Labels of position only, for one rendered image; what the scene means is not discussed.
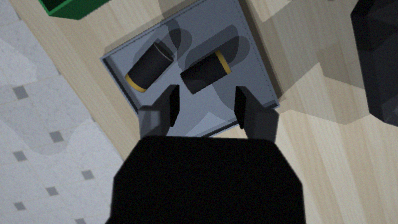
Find black battery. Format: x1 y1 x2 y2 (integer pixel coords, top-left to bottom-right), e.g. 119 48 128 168
180 49 232 95
125 42 174 93

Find green open box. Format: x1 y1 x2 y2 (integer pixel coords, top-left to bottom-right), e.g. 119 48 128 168
38 0 111 20

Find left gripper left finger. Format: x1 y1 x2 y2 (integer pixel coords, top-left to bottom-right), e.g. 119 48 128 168
138 84 180 139

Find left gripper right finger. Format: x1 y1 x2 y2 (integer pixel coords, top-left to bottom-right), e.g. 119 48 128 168
234 86 279 143

